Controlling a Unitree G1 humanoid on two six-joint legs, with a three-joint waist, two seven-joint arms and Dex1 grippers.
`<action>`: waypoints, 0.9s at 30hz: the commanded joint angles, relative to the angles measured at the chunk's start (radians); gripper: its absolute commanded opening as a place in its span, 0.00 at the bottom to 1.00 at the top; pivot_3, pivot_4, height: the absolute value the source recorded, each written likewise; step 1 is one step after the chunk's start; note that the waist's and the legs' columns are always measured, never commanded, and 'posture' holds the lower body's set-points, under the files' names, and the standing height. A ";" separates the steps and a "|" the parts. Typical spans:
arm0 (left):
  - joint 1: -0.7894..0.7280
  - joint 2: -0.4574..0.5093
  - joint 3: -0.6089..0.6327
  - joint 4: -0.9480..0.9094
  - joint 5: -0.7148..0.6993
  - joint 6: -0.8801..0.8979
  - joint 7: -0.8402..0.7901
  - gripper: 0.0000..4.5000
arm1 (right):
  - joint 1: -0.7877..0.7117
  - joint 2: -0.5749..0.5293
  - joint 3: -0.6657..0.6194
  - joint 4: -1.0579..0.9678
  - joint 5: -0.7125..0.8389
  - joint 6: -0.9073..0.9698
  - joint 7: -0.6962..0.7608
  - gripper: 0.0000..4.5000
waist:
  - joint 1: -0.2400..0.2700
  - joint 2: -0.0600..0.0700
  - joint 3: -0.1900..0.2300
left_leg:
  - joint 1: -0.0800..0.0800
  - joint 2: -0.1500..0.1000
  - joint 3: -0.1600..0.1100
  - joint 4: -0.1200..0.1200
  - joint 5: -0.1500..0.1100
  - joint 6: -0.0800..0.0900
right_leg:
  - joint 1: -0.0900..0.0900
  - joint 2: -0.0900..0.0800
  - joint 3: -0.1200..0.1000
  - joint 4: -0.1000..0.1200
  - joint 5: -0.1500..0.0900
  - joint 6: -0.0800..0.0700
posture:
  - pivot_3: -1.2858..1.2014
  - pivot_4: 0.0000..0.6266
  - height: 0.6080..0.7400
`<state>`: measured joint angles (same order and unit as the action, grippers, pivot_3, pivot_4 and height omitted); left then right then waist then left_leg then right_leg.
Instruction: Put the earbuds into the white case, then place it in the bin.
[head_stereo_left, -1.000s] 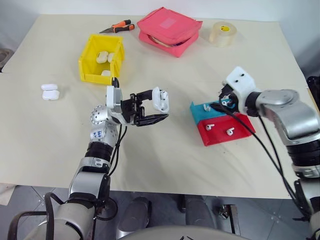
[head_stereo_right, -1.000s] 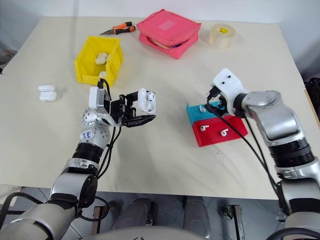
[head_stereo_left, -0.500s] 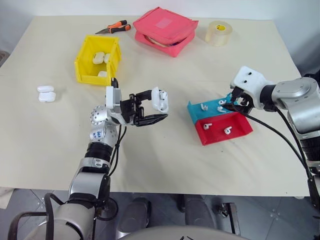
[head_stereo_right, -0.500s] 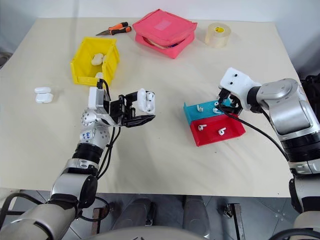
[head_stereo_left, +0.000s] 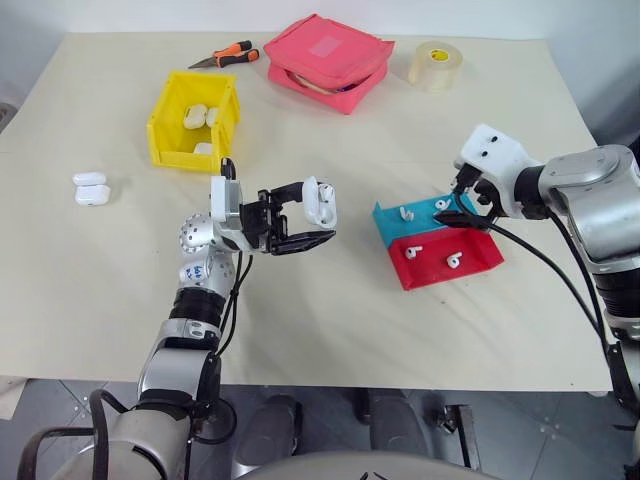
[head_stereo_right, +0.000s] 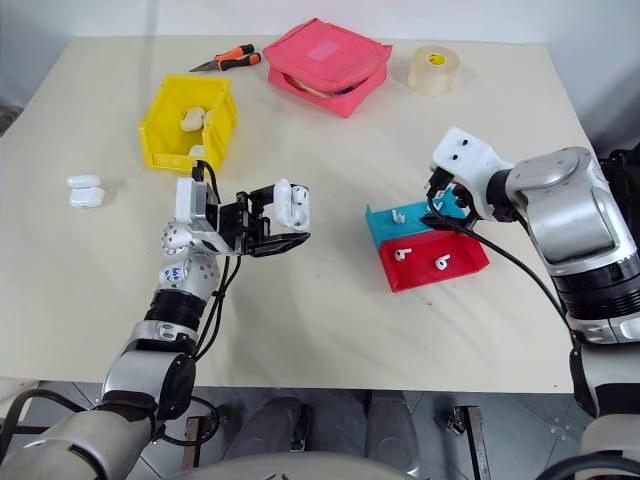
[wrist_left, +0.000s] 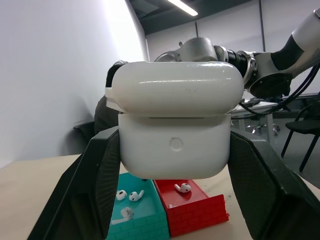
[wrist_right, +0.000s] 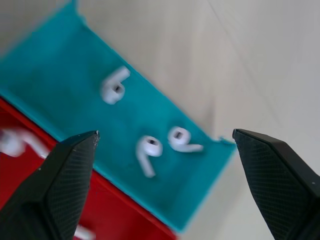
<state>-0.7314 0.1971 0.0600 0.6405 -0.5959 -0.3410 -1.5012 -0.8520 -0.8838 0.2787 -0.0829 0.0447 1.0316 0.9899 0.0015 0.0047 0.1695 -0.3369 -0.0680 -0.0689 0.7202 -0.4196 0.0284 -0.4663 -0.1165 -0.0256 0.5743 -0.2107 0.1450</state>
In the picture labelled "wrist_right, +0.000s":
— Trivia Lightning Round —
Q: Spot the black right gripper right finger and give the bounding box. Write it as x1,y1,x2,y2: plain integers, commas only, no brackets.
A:
232,128,320,240

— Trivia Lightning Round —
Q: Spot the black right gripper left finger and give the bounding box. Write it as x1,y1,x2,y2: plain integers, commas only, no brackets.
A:
0,130,101,240

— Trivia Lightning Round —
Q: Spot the red plastic tray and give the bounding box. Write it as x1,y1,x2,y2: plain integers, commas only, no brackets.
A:
0,96,180,240

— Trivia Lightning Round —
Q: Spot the teal plastic tray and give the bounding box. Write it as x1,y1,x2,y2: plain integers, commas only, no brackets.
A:
0,0,237,235

